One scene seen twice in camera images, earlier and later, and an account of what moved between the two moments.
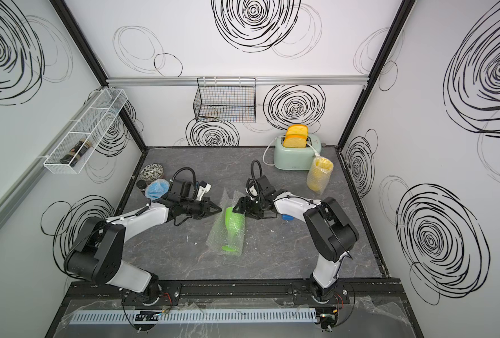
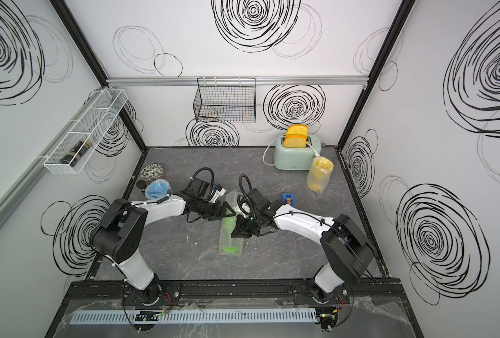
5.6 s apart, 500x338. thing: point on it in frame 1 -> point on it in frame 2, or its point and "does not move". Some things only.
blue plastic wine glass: x=158 y=189 does not move
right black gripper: x=244 y=208 -> x=240 y=229
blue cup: x=155 y=189 does not move
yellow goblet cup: x=319 y=176 does not move
